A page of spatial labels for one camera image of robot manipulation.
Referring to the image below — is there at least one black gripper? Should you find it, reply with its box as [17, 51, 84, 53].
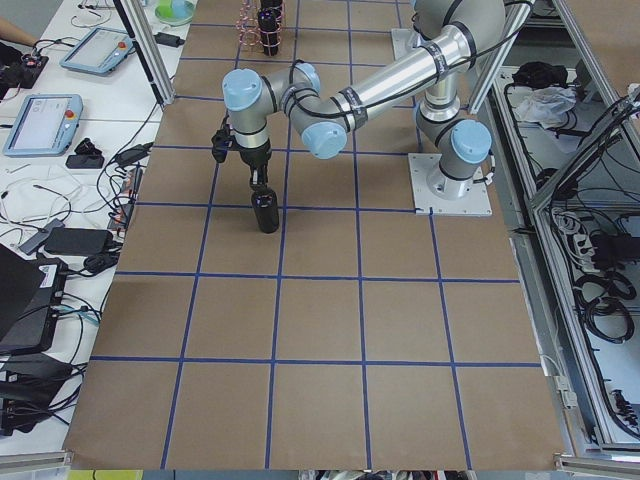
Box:
[238, 139, 271, 189]

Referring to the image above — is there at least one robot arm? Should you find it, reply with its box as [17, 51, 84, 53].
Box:
[212, 1, 506, 200]

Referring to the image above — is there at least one green bowl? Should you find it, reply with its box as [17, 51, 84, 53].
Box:
[154, 0, 195, 26]

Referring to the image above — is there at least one teach pendant tablet upper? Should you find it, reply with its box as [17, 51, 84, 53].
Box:
[59, 27, 134, 76]

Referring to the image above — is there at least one teach pendant tablet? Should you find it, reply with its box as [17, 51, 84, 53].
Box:
[59, 27, 134, 76]
[3, 94, 84, 158]

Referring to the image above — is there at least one black power adapter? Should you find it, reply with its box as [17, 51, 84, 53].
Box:
[44, 227, 113, 256]

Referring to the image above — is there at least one teach pendant tablet lower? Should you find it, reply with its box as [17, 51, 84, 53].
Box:
[3, 94, 84, 158]

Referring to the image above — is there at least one black laptop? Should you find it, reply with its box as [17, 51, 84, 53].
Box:
[1, 246, 67, 355]

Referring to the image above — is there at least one crumpled white cloth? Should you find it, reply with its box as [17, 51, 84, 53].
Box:
[514, 86, 577, 129]

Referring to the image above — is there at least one copper wire wine basket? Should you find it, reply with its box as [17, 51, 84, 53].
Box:
[236, 0, 286, 55]

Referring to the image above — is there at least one aluminium frame rail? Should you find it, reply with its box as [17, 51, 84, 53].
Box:
[113, 0, 175, 107]

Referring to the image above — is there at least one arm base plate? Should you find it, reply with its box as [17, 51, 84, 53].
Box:
[408, 153, 493, 217]
[390, 28, 425, 70]

